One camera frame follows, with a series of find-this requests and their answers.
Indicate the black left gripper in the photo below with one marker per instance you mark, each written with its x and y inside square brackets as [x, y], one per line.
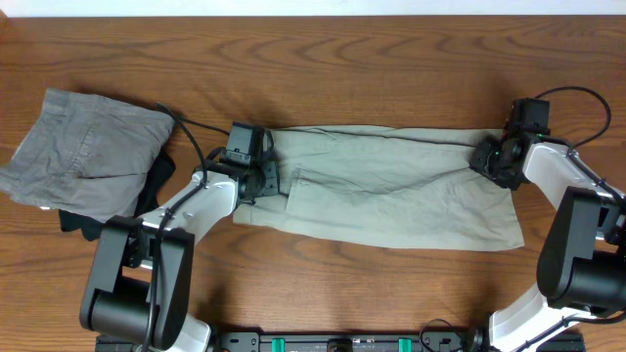
[270, 178]

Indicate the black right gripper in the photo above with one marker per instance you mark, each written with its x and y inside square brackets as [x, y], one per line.
[487, 149]

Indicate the khaki green shorts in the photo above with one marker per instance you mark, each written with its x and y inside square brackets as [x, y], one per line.
[386, 187]

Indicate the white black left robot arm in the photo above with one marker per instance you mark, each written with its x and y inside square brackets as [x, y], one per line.
[139, 284]

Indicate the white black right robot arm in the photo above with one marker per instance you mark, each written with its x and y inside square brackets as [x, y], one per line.
[580, 275]

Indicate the folded grey shorts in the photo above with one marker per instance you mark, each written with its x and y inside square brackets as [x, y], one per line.
[86, 154]

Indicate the folded black garment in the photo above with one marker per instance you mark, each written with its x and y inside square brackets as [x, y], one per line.
[161, 171]

